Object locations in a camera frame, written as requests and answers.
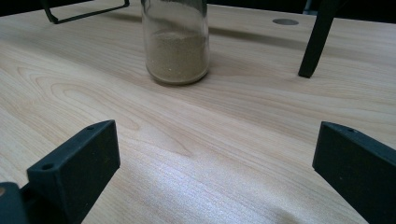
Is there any grey round table grommet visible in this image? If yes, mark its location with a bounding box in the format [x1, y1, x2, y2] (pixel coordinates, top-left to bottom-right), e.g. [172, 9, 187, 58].
[272, 18, 300, 26]

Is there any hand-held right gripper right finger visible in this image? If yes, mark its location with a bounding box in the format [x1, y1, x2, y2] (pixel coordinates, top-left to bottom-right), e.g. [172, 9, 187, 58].
[312, 121, 396, 224]

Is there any glass jar of brown powder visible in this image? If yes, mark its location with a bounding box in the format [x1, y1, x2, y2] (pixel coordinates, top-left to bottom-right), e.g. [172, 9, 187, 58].
[140, 0, 210, 86]

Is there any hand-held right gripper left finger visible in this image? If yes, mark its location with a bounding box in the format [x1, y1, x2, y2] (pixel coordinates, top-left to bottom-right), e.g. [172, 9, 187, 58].
[26, 119, 121, 224]

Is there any black metal wire frame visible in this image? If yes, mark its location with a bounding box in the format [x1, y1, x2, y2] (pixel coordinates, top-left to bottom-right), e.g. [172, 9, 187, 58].
[39, 0, 131, 25]

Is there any black metal stand leg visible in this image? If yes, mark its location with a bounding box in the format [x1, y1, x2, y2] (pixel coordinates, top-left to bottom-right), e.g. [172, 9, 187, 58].
[297, 0, 347, 79]

